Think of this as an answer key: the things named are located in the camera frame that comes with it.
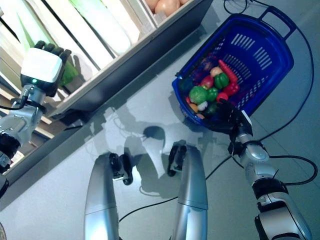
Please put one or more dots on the wooden display shelf frame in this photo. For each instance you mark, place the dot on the wooden display shelf frame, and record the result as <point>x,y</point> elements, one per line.
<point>130,75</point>

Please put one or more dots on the small round green cabbage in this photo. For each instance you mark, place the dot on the small round green cabbage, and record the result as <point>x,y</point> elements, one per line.
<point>198,95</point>

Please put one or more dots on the small tan onion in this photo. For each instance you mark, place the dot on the small tan onion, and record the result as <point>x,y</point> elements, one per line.
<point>215,72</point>

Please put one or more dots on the small red tomato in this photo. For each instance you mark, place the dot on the small red tomato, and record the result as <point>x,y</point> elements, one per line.
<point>222,97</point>

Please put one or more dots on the small green bell pepper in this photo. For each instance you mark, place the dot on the small green bell pepper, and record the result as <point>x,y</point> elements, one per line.
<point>213,93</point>
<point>221,81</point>

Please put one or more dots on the small white garlic bulb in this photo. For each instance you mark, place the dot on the small white garlic bulb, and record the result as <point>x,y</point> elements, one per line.
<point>203,106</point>

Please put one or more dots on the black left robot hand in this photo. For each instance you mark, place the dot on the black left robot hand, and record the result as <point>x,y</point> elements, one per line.
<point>65,56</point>

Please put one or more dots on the small orange vegetable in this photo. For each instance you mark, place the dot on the small orange vegetable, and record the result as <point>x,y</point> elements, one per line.
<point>190,102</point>

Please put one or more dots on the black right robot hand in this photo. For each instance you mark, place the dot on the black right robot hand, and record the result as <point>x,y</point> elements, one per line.
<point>227,120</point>

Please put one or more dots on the small red apple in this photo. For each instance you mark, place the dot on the small red apple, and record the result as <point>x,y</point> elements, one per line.
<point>207,82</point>

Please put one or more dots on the black robot foot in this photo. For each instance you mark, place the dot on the black robot foot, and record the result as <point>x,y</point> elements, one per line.
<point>125,170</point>
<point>176,160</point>

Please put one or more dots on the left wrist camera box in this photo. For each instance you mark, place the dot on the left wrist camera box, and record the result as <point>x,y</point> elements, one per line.
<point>41,65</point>

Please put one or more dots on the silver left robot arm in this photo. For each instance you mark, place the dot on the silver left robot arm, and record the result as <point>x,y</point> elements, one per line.
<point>20,120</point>

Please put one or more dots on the black right robot foot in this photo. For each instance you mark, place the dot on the black right robot foot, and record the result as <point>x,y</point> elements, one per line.
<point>176,160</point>

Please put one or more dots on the blue plastic shopping basket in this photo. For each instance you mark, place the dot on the blue plastic shopping basket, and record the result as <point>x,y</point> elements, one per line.
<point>275,50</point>

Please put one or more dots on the black left robot foot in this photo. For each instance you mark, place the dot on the black left robot foot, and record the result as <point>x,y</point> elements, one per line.
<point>125,170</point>

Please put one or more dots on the small red bell pepper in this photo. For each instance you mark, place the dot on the small red bell pepper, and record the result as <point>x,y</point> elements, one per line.
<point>232,88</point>

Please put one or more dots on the small dark green pepper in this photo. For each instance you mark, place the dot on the small dark green pepper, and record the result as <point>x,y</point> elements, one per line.
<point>210,109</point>

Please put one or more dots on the small orange toy carrot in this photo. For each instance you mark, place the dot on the small orange toy carrot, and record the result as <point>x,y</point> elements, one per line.
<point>228,71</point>

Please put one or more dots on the silver left robot leg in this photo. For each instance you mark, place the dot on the silver left robot leg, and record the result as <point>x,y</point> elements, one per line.
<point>100,195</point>

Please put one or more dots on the long white napa cabbage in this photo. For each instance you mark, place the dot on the long white napa cabbage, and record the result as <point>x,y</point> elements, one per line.
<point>107,30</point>

